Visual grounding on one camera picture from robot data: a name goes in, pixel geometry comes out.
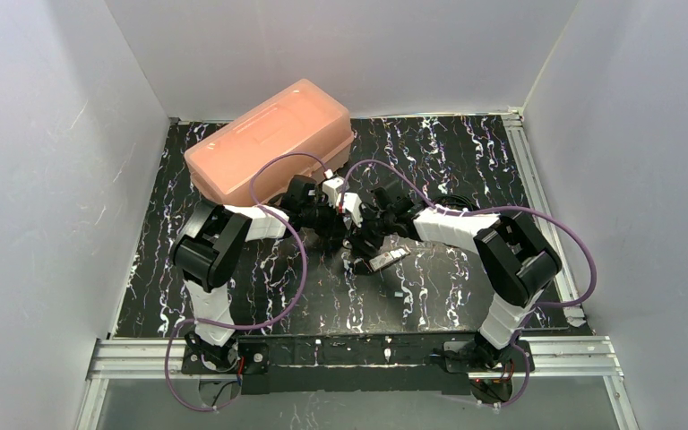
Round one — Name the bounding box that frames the staple tray with staples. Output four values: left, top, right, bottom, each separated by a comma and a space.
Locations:
367, 247, 410, 272

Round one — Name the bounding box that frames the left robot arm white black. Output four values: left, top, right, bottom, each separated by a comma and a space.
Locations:
170, 171, 346, 371

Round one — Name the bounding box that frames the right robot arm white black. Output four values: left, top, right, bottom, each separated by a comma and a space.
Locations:
335, 187, 563, 374

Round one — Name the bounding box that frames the pink translucent plastic box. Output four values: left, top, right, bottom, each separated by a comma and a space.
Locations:
185, 79, 354, 206

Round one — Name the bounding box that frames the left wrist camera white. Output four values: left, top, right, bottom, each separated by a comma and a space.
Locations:
321, 169, 345, 211

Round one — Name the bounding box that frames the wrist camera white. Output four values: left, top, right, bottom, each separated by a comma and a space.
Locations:
336, 192, 363, 228
321, 169, 345, 211

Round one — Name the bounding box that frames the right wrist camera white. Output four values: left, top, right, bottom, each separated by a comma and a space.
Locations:
336, 192, 363, 228

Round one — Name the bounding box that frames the coiled black cable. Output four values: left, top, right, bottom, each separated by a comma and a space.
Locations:
429, 194, 480, 213

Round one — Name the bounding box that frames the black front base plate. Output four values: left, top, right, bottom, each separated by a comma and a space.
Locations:
179, 332, 536, 399

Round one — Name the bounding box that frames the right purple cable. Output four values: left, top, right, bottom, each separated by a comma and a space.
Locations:
338, 159, 598, 409

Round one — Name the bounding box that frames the aluminium front rail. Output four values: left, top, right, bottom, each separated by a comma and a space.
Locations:
87, 333, 624, 380

